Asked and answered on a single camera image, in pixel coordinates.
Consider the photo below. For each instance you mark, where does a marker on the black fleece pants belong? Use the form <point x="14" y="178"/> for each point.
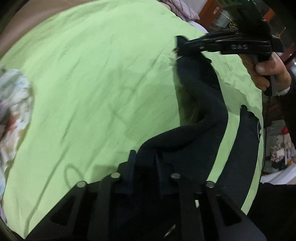
<point x="220" y="140"/>

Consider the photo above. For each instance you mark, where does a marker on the clutter pile on floor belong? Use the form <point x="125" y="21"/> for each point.
<point x="279" y="151"/>

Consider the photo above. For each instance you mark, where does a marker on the person's right hand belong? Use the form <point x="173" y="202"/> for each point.
<point x="273" y="67"/>

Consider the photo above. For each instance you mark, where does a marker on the striped pink quilt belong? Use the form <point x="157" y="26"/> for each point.
<point x="180" y="9"/>

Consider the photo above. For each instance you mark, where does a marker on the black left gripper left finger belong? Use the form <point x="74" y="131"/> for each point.
<point x="83" y="213"/>

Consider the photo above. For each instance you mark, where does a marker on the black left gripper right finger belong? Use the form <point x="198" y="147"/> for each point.
<point x="192" y="205"/>

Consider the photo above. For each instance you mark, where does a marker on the floral ruffled pillow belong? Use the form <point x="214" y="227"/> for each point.
<point x="16" y="112"/>

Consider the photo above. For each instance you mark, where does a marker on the light green bed sheet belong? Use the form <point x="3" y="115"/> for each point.
<point x="104" y="81"/>

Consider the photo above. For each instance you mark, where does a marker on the wooden glass door cabinet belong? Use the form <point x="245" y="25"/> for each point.
<point x="252" y="35"/>

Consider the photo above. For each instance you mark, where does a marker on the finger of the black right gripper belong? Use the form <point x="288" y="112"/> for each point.
<point x="211" y="42"/>

